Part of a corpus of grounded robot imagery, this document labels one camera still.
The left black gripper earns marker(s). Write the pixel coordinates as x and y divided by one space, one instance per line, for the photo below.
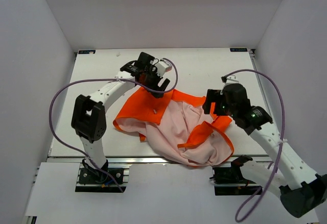
155 90

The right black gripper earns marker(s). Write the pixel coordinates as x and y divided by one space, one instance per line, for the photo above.
212 97

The orange jacket pink lining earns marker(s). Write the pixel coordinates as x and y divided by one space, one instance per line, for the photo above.
176 127

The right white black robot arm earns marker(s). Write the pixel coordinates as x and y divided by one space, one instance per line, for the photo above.
299 187

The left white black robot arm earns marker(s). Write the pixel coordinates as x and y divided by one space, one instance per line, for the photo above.
89 115

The blue label right corner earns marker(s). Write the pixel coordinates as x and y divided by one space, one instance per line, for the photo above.
236 50

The blue label corner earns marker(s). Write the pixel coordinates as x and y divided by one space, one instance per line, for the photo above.
236 50
86 52

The blue label left corner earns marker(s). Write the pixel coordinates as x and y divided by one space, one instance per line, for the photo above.
86 52

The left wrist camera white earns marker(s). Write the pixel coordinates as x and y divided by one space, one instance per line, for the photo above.
162 66

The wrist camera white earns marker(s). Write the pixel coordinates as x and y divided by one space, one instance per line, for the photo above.
162 66
228 80

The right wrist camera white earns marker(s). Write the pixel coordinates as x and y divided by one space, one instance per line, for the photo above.
228 80

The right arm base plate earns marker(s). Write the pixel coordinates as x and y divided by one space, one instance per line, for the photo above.
228 183

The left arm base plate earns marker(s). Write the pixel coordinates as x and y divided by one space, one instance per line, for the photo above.
88 182

